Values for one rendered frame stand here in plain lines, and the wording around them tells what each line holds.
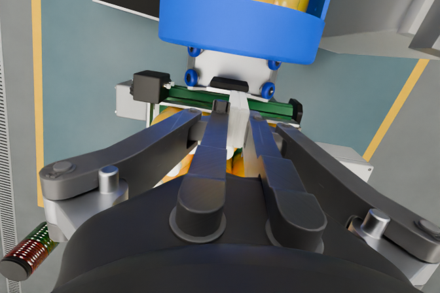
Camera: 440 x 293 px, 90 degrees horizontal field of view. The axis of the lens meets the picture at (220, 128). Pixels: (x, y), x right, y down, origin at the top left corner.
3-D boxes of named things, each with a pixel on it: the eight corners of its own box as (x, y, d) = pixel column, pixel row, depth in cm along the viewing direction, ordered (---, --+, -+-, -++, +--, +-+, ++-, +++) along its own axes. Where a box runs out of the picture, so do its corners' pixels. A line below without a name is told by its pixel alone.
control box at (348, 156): (351, 147, 57) (375, 167, 48) (327, 208, 64) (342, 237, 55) (313, 140, 57) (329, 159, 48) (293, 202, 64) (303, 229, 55)
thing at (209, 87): (249, 79, 60) (252, 87, 48) (247, 87, 61) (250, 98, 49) (212, 73, 60) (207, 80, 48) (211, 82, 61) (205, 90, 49)
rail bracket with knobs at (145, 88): (178, 74, 63) (167, 78, 54) (176, 98, 66) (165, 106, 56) (144, 68, 63) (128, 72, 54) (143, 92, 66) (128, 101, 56)
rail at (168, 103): (296, 121, 61) (299, 125, 58) (295, 123, 61) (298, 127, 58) (154, 97, 61) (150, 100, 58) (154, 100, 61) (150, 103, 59)
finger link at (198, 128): (223, 146, 15) (179, 139, 15) (226, 122, 19) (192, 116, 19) (227, 125, 14) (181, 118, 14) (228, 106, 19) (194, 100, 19)
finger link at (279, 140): (249, 129, 14) (294, 137, 14) (245, 108, 19) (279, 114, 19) (244, 150, 15) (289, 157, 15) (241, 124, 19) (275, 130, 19)
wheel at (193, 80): (199, 70, 55) (192, 70, 54) (197, 88, 57) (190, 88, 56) (190, 67, 59) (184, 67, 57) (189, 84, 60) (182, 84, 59)
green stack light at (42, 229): (63, 223, 51) (46, 241, 47) (66, 243, 54) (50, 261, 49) (36, 218, 51) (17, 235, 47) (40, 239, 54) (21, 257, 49)
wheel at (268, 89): (269, 83, 54) (262, 81, 55) (265, 101, 56) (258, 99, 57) (277, 82, 57) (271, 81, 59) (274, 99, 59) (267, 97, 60)
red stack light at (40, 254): (46, 241, 47) (30, 258, 43) (50, 262, 49) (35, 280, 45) (16, 236, 47) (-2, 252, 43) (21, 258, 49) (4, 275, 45)
